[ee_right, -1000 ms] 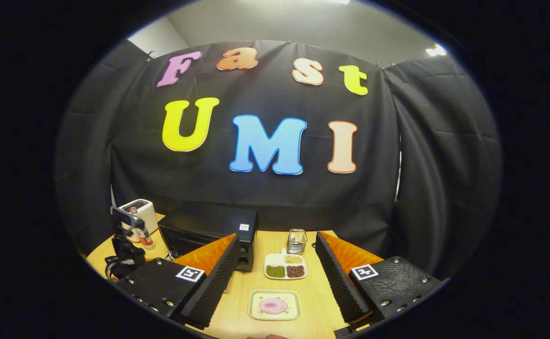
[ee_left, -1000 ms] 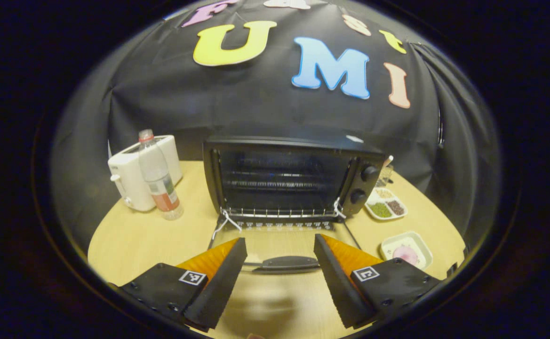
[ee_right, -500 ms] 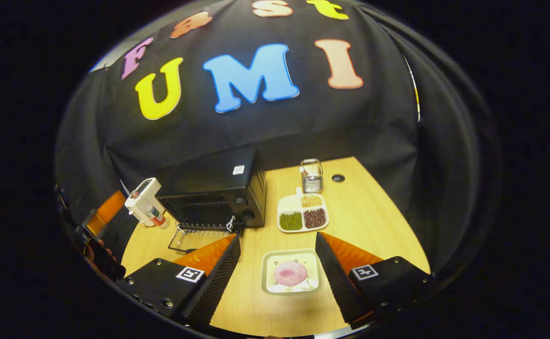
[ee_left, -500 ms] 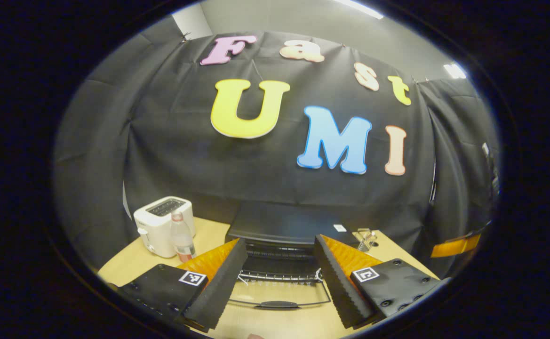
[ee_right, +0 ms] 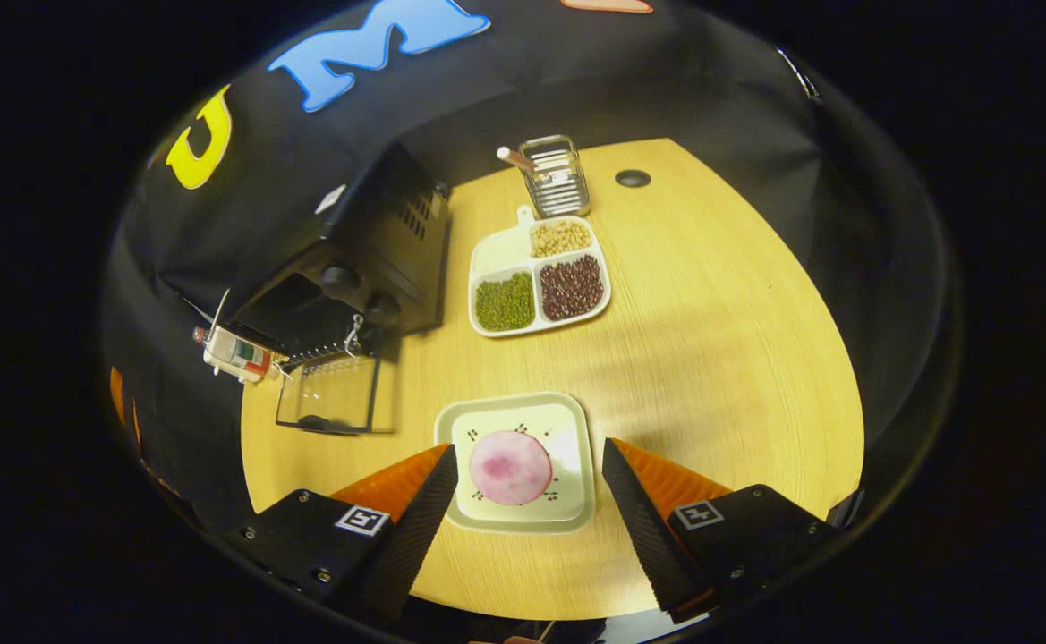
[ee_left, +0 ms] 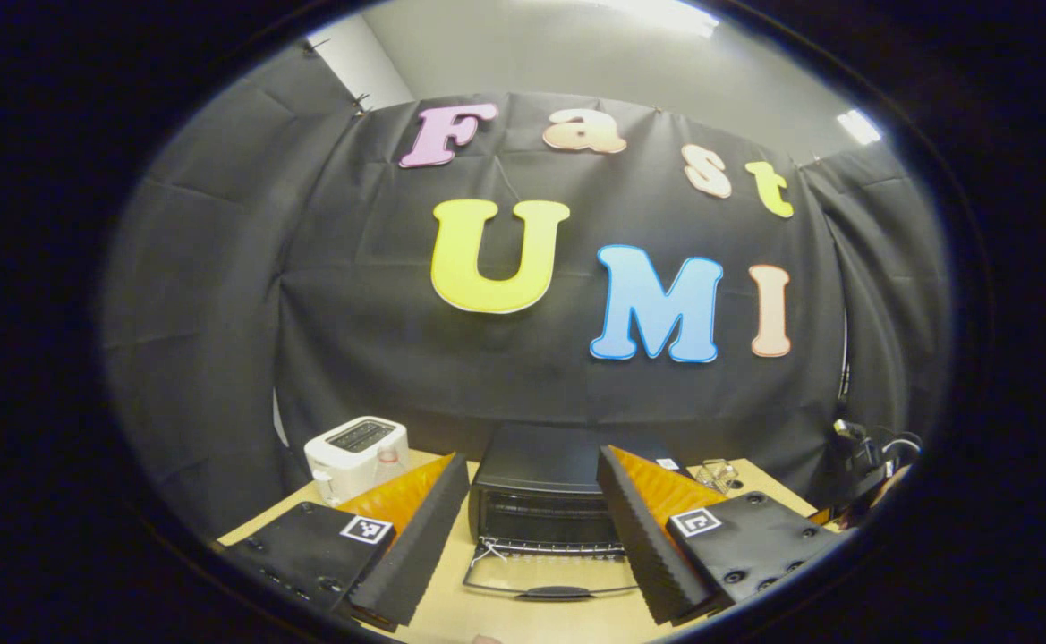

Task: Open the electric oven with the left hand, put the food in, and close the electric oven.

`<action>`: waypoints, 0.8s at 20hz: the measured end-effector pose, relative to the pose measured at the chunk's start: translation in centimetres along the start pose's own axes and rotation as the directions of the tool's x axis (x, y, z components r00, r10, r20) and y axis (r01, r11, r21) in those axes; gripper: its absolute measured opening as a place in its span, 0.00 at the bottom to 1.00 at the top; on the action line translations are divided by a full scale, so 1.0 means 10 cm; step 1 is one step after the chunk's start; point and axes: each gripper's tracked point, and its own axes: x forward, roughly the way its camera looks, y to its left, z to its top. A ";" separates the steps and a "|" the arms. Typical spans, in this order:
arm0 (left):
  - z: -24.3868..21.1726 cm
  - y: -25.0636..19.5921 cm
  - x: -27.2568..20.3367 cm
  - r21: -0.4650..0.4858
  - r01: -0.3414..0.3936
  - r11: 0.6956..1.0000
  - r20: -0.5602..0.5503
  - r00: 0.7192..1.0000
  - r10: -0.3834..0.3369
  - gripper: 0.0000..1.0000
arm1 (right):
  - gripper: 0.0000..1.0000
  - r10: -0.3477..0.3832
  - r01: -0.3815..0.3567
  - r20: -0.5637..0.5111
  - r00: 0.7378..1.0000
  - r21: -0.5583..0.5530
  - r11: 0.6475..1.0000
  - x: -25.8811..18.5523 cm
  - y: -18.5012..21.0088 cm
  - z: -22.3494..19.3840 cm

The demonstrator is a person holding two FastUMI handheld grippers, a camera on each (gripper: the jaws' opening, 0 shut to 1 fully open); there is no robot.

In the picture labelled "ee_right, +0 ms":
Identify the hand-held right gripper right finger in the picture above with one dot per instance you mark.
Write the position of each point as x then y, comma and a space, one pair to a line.
643, 528

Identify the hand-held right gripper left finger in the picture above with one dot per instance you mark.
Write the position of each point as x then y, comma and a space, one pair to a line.
415, 537

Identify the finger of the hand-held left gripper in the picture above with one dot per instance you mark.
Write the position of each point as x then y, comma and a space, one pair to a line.
116, 394

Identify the white square plate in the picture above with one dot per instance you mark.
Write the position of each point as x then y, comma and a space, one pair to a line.
567, 447

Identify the pink round food slice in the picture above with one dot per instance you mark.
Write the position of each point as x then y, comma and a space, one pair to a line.
511, 468

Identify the black electric oven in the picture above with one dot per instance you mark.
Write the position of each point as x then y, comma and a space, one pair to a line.
397, 233

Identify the white divided bean tray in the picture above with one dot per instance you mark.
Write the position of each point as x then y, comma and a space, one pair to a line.
497, 255

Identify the clear utensil holder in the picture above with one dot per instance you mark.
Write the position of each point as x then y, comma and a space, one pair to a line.
558, 183

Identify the black backdrop cloth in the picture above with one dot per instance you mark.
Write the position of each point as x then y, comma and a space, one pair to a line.
576, 80

